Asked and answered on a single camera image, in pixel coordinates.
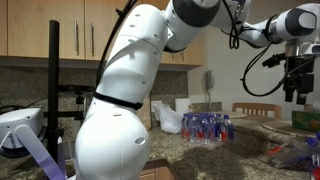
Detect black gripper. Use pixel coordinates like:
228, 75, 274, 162
283, 56, 314, 105

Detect Fiji water bottle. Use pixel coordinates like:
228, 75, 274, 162
309, 132, 320, 180
267, 137, 319, 168

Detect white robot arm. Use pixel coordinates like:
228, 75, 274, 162
74, 0, 320, 180

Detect pack of Fiji water bottles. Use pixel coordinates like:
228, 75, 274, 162
181, 113, 235, 144

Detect green tissue box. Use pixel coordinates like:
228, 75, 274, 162
292, 111, 320, 132

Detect wooden chair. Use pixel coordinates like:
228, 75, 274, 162
232, 102, 282, 120

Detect white plastic bag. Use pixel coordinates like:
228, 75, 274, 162
153, 104, 183, 134

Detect wooden cutting board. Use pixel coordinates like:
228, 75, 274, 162
137, 96, 152, 130

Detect white VR headset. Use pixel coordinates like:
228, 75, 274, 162
0, 108, 46, 158

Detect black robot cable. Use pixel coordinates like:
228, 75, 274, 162
240, 43, 320, 98

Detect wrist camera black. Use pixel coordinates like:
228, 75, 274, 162
262, 53, 286, 68

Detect wall telephone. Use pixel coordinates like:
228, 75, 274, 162
206, 70, 215, 89

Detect wooden wall cabinets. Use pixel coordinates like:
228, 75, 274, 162
0, 0, 204, 67

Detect black camera stand pole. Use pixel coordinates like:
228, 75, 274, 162
43, 19, 96, 164

